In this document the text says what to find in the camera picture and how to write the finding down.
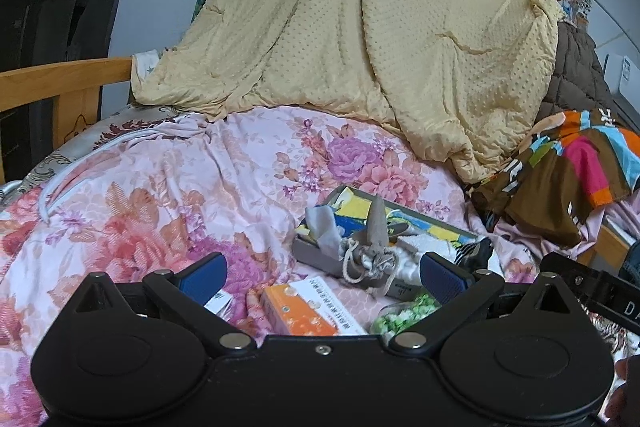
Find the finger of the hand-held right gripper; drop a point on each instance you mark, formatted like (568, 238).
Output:
(580, 274)

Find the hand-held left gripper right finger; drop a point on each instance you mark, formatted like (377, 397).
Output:
(445, 279)

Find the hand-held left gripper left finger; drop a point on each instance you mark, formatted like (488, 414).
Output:
(202, 279)

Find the cardboard tray with cartoon print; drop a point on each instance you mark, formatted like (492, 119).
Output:
(320, 259)

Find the person's right hand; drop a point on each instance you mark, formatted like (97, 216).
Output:
(625, 402)

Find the white medicine box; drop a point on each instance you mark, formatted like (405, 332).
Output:
(220, 304)

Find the blue jeans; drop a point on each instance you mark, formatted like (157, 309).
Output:
(632, 262)

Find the wooden furniture piece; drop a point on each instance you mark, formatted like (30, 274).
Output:
(612, 242)

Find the bag of green peas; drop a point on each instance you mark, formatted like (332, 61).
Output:
(405, 312)

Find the pale pink cloth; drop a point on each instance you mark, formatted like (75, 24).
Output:
(620, 217)

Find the pink floral bedsheet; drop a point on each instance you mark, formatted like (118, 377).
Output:
(175, 207)

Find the colourful striped brown garment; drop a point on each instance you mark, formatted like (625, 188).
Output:
(550, 177)

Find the orange medicine box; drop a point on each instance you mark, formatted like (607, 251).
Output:
(310, 307)

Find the white air conditioner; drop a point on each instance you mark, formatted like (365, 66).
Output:
(622, 77)

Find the brown quilted blanket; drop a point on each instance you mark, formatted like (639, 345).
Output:
(570, 72)

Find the white cloth with star print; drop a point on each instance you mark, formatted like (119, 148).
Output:
(145, 67)

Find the yellow dotted quilt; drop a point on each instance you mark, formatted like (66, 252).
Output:
(350, 17)

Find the dark door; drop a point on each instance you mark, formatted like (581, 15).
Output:
(60, 22)

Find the wooden bed rail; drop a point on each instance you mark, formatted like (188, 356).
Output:
(50, 79)

